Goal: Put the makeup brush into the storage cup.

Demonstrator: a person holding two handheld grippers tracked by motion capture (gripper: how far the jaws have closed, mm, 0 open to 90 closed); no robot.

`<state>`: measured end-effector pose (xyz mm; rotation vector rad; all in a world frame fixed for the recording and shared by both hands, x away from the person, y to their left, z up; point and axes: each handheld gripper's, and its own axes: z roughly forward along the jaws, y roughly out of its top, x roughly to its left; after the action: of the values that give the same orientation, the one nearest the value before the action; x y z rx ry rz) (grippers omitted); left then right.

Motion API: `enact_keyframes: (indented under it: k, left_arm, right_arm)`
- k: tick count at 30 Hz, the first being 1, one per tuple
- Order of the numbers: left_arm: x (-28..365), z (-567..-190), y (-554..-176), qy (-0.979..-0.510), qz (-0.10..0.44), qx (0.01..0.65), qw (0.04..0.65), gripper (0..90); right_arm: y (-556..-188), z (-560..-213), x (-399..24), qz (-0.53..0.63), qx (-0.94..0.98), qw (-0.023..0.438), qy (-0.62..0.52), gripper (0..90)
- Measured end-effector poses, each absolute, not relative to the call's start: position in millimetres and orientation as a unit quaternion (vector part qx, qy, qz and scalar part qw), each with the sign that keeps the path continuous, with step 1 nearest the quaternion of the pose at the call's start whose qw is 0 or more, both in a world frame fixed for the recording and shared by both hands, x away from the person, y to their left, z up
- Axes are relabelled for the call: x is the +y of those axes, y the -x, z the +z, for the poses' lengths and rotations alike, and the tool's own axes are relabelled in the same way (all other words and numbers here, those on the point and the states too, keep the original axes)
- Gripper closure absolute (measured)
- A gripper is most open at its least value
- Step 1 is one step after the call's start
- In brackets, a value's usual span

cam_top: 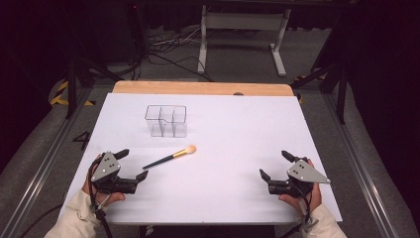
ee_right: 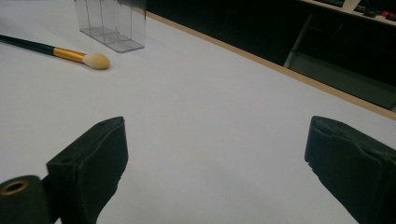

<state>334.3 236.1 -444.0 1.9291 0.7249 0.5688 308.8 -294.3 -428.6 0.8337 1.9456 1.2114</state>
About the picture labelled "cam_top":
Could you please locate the white table cover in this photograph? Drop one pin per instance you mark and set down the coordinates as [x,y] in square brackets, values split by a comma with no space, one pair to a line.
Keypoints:
[231,165]

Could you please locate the yellow black floor tape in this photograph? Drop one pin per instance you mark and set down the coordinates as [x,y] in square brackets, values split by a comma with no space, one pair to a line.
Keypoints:
[59,95]
[301,78]

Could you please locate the aluminium floor rail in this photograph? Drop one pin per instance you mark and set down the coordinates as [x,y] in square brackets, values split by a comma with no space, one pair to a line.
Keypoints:
[39,172]
[366,172]

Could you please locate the black tripod stand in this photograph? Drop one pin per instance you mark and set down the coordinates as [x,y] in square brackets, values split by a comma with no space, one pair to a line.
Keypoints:
[341,89]
[72,82]

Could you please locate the person's left hand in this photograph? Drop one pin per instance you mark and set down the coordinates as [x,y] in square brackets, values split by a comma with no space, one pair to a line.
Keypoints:
[112,198]

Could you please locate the white metal stand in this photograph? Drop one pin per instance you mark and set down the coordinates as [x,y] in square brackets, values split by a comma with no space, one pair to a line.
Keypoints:
[242,21]

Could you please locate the person's right hand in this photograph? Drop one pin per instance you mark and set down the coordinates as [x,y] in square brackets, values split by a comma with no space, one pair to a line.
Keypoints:
[315,198]

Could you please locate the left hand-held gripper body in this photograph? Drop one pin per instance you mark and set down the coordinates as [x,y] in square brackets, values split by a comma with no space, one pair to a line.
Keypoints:
[105,167]

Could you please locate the makeup brush with gold ferrule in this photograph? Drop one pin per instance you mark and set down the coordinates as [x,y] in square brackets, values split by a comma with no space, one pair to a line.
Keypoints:
[171,157]

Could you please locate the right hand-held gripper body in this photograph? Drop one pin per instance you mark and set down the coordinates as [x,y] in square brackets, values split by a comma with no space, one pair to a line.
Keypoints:
[305,174]

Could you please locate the clear plastic organizer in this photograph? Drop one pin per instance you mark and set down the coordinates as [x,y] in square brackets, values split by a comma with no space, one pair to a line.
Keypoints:
[166,121]

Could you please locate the wooden table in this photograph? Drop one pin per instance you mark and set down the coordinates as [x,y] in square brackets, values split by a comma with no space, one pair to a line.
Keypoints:
[198,88]

